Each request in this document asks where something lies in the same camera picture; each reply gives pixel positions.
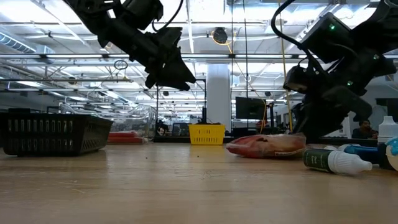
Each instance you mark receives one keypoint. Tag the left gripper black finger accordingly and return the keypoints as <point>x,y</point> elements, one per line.
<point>152,80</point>
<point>177,74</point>

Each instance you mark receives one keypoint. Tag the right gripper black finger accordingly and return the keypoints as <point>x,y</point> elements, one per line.
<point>335,109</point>
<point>299,119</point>

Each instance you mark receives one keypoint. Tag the clear plastic container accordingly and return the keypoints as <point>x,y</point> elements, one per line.
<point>136,118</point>

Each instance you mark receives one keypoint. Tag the red snack packet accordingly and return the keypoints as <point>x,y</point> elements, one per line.
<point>124,140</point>
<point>122,134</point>
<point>264,146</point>

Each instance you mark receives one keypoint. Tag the green label dropper bottle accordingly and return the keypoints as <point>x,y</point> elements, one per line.
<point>320,160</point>

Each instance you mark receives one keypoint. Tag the white bottle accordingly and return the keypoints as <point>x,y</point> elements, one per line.
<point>387,129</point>

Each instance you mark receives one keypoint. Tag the blue frosted donut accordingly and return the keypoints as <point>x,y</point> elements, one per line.
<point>394,146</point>

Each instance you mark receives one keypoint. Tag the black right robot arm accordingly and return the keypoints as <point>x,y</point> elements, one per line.
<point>385,25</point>

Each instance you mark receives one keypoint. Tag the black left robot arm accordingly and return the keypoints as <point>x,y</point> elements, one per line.
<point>90,15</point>

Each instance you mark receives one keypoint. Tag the person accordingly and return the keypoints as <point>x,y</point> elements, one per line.
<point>364,126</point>

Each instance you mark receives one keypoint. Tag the white square column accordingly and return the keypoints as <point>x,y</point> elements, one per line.
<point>219,93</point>

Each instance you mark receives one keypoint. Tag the black background monitor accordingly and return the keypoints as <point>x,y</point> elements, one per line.
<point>248,109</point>

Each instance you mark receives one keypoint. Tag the yellow plastic basket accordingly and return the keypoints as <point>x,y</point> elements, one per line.
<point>206,135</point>

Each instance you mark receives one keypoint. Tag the black plastic basket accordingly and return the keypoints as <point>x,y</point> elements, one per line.
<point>53,137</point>

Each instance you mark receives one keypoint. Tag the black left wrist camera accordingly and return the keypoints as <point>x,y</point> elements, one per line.
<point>143,12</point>

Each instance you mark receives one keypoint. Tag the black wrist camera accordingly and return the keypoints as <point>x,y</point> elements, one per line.
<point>326,37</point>
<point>143,12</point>

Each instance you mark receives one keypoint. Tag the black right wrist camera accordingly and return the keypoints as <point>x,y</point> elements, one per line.
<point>326,37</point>

